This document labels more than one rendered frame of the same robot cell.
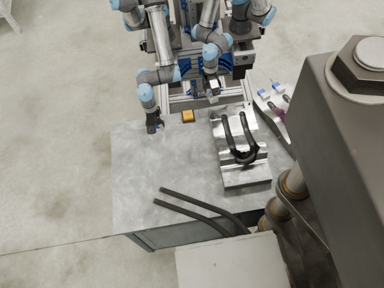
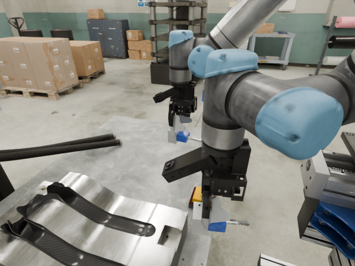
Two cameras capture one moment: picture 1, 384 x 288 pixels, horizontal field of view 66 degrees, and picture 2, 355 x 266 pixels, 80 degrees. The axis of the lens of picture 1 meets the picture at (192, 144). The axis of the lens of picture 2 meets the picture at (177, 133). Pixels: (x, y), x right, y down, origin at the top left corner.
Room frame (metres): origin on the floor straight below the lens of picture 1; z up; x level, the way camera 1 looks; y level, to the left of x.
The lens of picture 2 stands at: (1.12, -0.50, 1.36)
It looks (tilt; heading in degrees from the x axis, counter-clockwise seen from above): 30 degrees down; 107
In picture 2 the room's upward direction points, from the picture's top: straight up
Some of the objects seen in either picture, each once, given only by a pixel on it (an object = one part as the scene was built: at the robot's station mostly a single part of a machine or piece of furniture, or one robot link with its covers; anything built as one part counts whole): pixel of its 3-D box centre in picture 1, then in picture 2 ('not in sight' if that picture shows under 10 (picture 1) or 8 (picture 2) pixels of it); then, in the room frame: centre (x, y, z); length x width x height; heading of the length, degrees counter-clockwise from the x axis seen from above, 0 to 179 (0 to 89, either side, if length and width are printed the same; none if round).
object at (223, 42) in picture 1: (219, 43); (287, 111); (1.18, -0.23, 1.25); 0.11 x 0.11 x 0.08; 41
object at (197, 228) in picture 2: (210, 92); (220, 220); (1.13, -0.17, 0.93); 0.13 x 0.05 x 0.05; 10
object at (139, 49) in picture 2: not in sight; (141, 45); (-2.06, 5.95, 0.42); 0.86 x 0.33 x 0.83; 0
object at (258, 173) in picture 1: (238, 142); (79, 233); (0.79, -0.26, 0.87); 0.50 x 0.26 x 0.14; 0
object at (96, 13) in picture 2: not in sight; (95, 13); (-3.48, 5.85, 1.26); 0.42 x 0.33 x 0.29; 0
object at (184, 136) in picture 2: (158, 126); (185, 136); (0.95, 0.17, 0.93); 0.13 x 0.05 x 0.05; 173
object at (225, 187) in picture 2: (210, 75); (222, 166); (1.11, -0.17, 1.09); 0.09 x 0.08 x 0.12; 10
